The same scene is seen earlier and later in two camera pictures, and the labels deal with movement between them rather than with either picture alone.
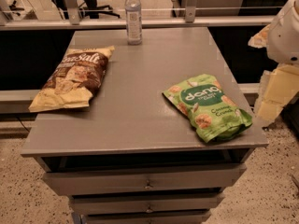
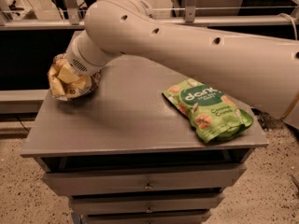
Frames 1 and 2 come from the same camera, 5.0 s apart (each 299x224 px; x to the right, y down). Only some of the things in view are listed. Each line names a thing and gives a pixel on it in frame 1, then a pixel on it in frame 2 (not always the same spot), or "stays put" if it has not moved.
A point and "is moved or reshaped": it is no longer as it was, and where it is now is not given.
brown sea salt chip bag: x=75 y=79 is moved or reshaped
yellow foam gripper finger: x=260 y=39 to x=82 y=56
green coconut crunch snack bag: x=207 y=107 stays put
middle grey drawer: x=149 y=203 stays put
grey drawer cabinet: x=134 y=156 stays put
